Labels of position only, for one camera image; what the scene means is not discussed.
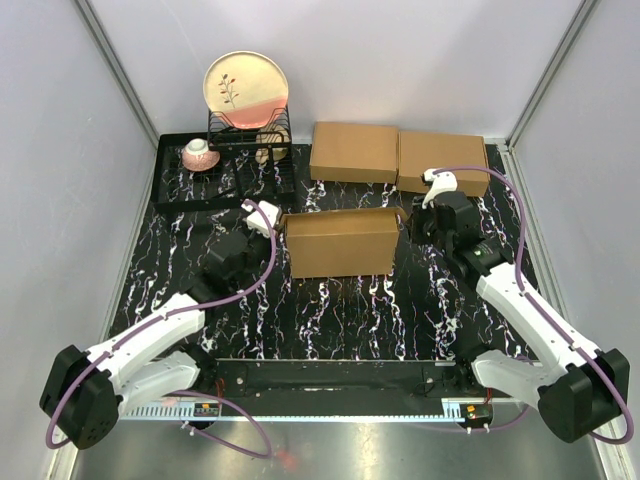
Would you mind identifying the cream pink floral plate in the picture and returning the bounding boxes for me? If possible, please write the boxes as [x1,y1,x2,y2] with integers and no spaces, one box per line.
[203,51,289,129]

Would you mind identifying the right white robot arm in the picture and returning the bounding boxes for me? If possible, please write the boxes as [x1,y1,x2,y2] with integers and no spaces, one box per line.
[407,191,634,443]

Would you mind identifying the cardboard box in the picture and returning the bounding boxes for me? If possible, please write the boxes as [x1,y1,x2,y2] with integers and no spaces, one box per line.
[396,131,488,193]
[310,122,399,184]
[283,207,408,279]

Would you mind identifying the cream ceramic mug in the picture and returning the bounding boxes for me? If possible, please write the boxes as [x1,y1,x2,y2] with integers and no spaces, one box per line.
[255,125,291,165]

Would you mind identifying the pink patterned bowl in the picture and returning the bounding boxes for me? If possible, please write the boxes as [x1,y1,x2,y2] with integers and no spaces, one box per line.
[181,138,220,172]

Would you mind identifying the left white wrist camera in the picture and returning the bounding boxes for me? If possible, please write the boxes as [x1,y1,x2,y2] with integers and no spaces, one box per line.
[242,200,282,238]

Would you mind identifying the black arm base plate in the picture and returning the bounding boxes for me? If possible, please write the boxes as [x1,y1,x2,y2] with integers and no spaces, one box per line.
[188,359,505,401]

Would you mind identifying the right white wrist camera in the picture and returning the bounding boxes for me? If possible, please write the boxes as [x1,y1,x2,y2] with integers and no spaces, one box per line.
[421,169,458,210]

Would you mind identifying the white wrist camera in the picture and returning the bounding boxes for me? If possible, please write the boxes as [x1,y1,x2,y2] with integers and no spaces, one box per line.
[242,200,282,238]
[421,169,458,210]

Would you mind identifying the black wire tray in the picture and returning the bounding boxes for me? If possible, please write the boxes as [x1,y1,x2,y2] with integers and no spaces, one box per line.
[150,132,296,215]

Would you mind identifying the black wire plate rack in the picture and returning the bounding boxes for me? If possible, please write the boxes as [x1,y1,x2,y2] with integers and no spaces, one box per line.
[207,106,292,159]

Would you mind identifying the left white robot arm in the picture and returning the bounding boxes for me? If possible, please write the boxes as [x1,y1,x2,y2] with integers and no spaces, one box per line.
[39,227,277,450]

